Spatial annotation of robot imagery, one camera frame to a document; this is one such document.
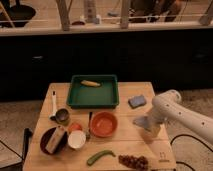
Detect grey blue towel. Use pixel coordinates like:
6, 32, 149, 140
133, 116, 149, 130

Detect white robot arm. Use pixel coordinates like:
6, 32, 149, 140
145, 90, 213, 145

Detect red bowl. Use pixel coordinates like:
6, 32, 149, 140
90, 112, 118, 138

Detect blue sponge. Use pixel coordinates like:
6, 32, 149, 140
128, 95, 147, 109

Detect dark red grapes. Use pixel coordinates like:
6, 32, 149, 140
118, 155, 148, 171

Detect green plastic tray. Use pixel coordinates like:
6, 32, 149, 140
67, 75, 119, 109

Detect orange fruit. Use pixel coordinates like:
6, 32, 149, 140
68, 122, 82, 133

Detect yellow corn cob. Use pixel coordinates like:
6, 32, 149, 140
81, 80, 101, 87

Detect metal cup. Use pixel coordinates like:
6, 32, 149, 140
55, 109, 70, 125

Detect beige box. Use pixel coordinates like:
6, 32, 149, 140
45, 126, 66, 154

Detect black cable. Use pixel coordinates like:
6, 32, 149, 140
170, 133, 213, 171

